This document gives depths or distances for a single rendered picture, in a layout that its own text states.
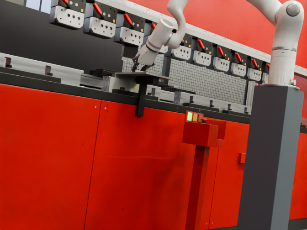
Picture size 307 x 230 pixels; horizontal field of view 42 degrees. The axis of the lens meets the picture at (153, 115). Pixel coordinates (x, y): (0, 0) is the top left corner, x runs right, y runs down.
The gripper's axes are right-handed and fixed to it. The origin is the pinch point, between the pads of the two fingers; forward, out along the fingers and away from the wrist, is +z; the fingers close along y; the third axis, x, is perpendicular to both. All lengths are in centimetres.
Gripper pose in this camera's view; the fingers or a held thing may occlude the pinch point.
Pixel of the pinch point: (138, 70)
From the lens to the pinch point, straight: 224.6
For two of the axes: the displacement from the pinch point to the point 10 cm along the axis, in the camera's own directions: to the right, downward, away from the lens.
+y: -7.8, -1.2, -6.2
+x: 3.9, 6.9, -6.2
